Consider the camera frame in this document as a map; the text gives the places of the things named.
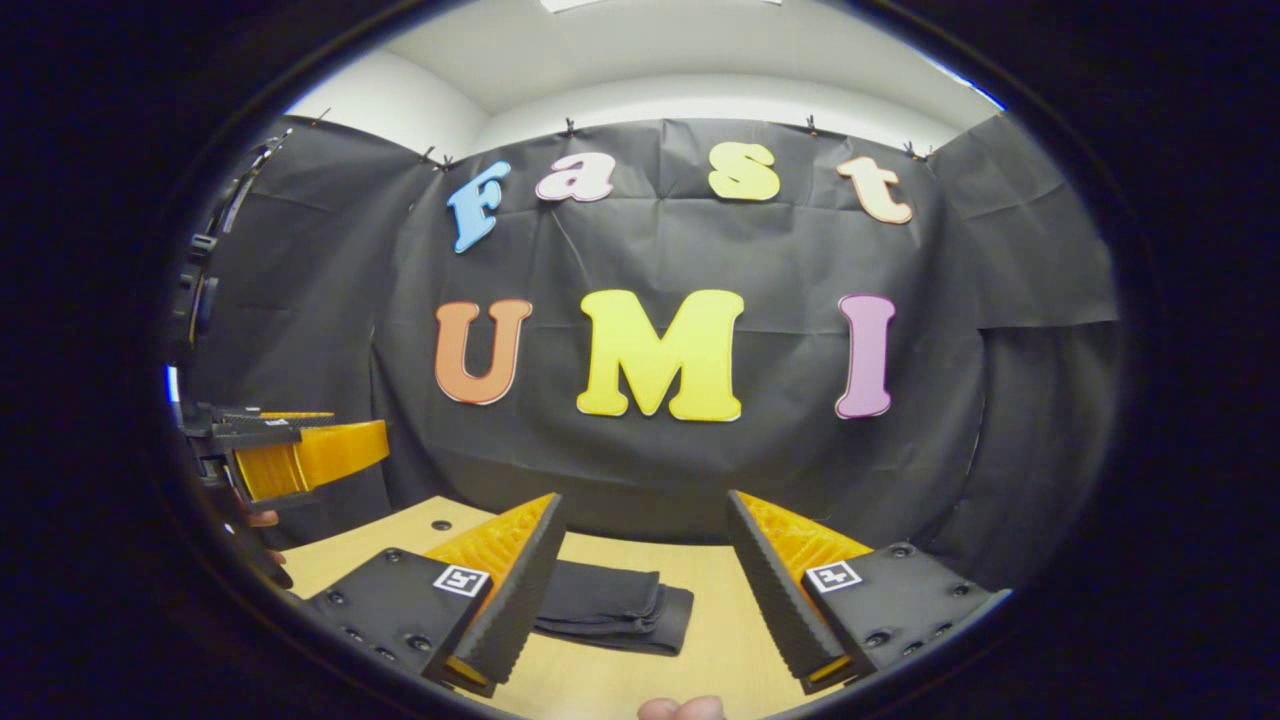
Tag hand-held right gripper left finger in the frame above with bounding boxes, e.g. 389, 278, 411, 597
298, 491, 569, 699

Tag black backdrop cloth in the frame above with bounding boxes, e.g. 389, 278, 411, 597
180, 113, 1121, 591

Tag dark jeans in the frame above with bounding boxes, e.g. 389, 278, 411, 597
533, 560, 696, 658

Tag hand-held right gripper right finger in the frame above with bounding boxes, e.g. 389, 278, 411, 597
725, 489, 1013, 697

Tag black equipment stand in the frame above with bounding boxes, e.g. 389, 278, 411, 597
168, 128, 293, 353

